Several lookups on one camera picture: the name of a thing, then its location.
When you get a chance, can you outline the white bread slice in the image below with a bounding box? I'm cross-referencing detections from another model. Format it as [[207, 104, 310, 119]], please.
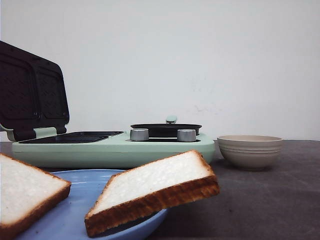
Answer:
[[0, 153, 71, 240], [84, 150, 220, 238]]

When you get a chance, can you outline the beige ribbed bowl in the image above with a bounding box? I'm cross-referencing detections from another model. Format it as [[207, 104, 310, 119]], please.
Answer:
[[217, 135, 284, 170]]

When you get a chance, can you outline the breakfast maker hinged lid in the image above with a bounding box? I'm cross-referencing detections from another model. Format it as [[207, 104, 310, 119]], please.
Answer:
[[0, 41, 70, 142]]

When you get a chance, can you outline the mint green breakfast maker base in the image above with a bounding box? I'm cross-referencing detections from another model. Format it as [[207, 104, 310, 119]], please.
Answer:
[[12, 131, 215, 169]]

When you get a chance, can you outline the black round frying pan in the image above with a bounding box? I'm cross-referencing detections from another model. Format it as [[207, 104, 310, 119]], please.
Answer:
[[130, 115, 202, 138]]

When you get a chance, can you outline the left silver control knob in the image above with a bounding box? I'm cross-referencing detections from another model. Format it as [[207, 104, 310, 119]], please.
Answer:
[[129, 128, 149, 142]]

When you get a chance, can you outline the silver control knob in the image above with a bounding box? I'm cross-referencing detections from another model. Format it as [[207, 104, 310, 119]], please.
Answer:
[[177, 129, 197, 142], [129, 128, 149, 142]]

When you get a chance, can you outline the right silver control knob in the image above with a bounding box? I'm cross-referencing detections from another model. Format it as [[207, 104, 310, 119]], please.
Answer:
[[177, 129, 197, 142]]

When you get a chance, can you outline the blue round plate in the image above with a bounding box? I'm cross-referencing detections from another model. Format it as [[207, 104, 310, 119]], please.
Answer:
[[18, 169, 168, 240]]

